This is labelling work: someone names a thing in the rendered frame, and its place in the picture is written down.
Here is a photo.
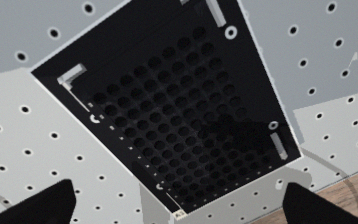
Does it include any light grey flat bench top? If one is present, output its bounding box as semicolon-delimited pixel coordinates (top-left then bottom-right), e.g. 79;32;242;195
0;0;358;224

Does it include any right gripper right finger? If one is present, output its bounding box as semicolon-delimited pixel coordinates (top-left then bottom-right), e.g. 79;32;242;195
282;182;358;224

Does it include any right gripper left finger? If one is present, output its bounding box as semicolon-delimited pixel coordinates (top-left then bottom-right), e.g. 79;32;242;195
0;179;77;224

